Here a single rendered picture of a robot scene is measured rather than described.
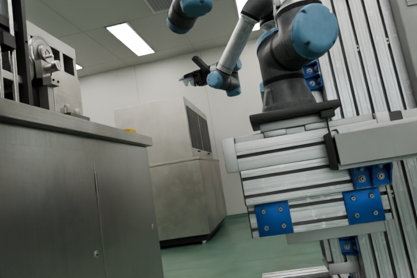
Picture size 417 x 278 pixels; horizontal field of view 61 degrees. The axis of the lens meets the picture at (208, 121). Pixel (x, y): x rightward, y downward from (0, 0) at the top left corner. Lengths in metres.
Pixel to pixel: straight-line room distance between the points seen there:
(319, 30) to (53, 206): 0.75
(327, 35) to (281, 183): 0.38
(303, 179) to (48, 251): 0.62
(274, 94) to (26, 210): 0.65
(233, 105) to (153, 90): 1.40
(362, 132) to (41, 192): 0.73
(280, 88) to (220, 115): 4.88
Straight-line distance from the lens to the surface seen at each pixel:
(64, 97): 2.28
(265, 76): 1.00
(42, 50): 1.51
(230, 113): 5.81
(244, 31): 1.63
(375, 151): 0.85
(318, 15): 0.90
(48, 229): 0.92
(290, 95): 0.95
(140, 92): 6.24
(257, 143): 0.94
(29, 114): 0.87
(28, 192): 0.87
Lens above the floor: 0.68
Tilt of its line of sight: 9 degrees up
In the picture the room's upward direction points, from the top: 9 degrees counter-clockwise
